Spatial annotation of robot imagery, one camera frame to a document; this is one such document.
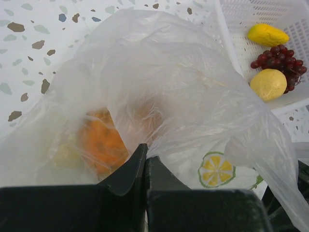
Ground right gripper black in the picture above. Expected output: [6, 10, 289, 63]
[262, 159, 309, 232]

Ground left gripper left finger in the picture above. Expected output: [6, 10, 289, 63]
[0, 144, 147, 232]

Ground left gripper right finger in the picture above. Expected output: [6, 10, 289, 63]
[145, 157, 272, 232]

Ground orange fake pineapple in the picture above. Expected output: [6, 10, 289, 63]
[52, 108, 129, 181]

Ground clear printed plastic bag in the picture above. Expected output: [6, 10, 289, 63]
[0, 8, 309, 232]

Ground brown fake kiwi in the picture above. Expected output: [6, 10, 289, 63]
[130, 97, 166, 145]

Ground yellow fake pear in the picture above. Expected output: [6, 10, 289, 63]
[250, 69, 287, 102]

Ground red fake grapes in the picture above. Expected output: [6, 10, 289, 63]
[250, 44, 308, 95]

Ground yellow fake mango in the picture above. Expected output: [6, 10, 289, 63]
[247, 24, 290, 47]

